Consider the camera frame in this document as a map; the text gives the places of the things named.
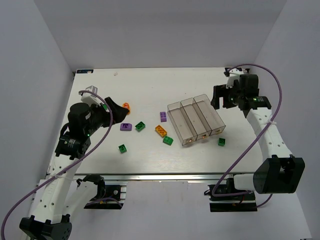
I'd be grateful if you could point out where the yellow orange flower lego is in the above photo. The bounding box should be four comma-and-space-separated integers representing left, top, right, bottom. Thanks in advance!
122, 102, 131, 115

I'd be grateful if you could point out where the purple curved lego brick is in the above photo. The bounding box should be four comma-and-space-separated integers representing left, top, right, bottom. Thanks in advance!
120, 123, 132, 132

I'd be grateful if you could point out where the orange long lego brick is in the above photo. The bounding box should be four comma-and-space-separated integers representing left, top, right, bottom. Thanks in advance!
155, 125, 168, 138

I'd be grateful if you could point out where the purple square lego brick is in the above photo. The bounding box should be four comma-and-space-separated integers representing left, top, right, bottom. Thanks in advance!
159, 111, 167, 123

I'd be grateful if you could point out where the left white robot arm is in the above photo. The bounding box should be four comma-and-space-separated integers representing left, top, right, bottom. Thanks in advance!
19, 95, 129, 240

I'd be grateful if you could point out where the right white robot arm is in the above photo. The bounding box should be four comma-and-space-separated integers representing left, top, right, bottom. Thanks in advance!
211, 74, 305, 194

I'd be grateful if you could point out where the right clear container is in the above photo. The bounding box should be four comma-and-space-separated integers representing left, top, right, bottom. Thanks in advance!
194, 94, 226, 136

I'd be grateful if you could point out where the clear container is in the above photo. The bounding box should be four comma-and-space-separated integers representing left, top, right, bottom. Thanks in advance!
167, 102, 196, 146
194, 94, 226, 136
180, 98, 212, 141

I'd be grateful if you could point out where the middle clear container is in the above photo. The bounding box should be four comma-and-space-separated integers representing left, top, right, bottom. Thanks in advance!
180, 98, 212, 141

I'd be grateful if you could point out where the blue label sticker left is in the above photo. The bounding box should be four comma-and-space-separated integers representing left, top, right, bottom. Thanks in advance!
76, 69, 94, 74

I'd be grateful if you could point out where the left clear container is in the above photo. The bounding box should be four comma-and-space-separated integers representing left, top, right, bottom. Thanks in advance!
167, 102, 196, 146

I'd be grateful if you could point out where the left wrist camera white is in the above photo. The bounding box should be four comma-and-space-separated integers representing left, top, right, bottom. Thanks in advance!
79, 85, 104, 108

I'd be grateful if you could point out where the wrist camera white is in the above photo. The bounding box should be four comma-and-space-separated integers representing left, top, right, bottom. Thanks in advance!
79, 85, 104, 108
224, 67, 250, 89

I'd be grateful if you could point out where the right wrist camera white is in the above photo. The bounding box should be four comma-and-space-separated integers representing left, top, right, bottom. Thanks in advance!
224, 67, 250, 89

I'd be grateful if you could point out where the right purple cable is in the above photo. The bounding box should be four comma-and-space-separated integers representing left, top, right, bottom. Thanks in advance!
211, 63, 281, 209

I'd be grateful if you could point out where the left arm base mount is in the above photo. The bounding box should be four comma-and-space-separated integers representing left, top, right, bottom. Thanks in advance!
76, 174, 125, 210

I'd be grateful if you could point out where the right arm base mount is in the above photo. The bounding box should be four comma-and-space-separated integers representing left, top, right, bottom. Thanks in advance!
203, 184, 258, 213

